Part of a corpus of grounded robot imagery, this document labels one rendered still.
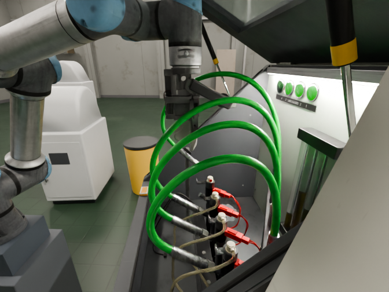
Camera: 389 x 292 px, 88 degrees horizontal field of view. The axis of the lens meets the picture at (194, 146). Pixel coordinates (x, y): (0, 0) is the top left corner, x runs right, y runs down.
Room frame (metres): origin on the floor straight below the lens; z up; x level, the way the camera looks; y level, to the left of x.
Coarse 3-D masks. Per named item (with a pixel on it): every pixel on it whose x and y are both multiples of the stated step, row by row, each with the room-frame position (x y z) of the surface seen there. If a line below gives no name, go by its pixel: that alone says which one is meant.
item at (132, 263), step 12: (144, 204) 0.64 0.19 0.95; (144, 216) 0.57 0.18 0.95; (132, 228) 0.51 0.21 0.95; (144, 228) 0.55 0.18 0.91; (132, 240) 0.46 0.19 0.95; (144, 240) 0.53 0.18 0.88; (132, 252) 0.42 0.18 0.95; (144, 252) 0.51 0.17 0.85; (120, 264) 0.38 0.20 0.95; (132, 264) 0.38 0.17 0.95; (120, 276) 0.35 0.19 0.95; (132, 276) 0.35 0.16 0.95; (120, 288) 0.32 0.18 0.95; (132, 288) 0.33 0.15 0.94
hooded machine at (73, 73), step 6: (66, 66) 5.17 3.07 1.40; (72, 66) 5.24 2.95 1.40; (78, 66) 5.50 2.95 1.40; (66, 72) 5.17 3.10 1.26; (72, 72) 5.18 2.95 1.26; (78, 72) 5.34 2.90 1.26; (84, 72) 5.62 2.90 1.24; (66, 78) 5.17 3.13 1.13; (72, 78) 5.18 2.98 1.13; (78, 78) 5.20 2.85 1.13; (84, 78) 5.47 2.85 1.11; (54, 84) 5.13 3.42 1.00; (60, 84) 5.13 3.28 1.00; (66, 84) 5.13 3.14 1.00; (72, 84) 5.13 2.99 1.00; (78, 84) 5.13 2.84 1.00; (84, 84) 5.24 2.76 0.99; (90, 84) 5.57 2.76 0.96
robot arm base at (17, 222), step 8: (16, 208) 0.59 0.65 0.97; (0, 216) 0.52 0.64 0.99; (8, 216) 0.54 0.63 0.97; (16, 216) 0.56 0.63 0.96; (24, 216) 0.60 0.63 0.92; (0, 224) 0.51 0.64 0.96; (8, 224) 0.53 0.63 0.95; (16, 224) 0.54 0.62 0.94; (24, 224) 0.57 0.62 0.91; (0, 232) 0.51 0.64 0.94; (8, 232) 0.51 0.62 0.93; (16, 232) 0.53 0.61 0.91; (0, 240) 0.49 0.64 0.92; (8, 240) 0.51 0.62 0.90
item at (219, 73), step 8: (216, 72) 0.59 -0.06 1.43; (224, 72) 0.59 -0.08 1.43; (232, 72) 0.58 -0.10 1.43; (200, 80) 0.61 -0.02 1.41; (248, 80) 0.56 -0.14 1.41; (256, 88) 0.56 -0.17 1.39; (264, 96) 0.55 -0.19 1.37; (272, 104) 0.54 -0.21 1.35; (272, 112) 0.54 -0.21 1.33; (160, 120) 0.65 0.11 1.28; (280, 136) 0.53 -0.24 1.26
